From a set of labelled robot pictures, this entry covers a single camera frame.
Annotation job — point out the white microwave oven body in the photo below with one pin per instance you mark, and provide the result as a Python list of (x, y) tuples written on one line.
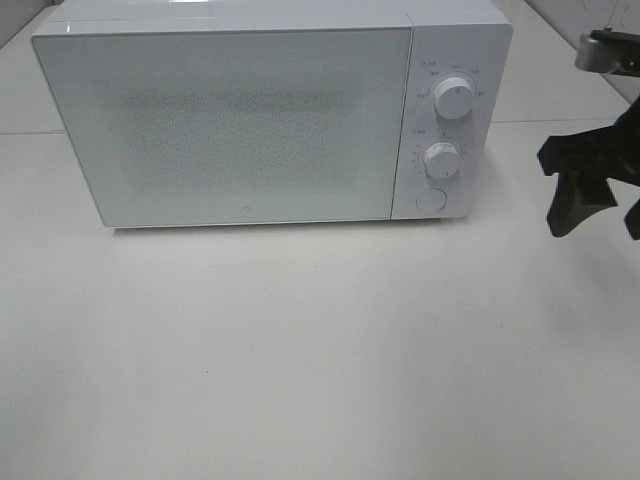
[(447, 37)]

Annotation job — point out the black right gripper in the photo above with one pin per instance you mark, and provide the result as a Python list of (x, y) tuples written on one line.
[(580, 195)]

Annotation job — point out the white microwave door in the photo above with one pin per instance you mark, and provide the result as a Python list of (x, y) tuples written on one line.
[(233, 128)]

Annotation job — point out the white timer knob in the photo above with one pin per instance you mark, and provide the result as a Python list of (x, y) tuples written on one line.
[(441, 160)]

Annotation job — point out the upper white power knob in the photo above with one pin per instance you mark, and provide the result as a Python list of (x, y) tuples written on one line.
[(454, 96)]

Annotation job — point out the round white door button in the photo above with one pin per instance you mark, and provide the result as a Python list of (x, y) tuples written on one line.
[(431, 201)]

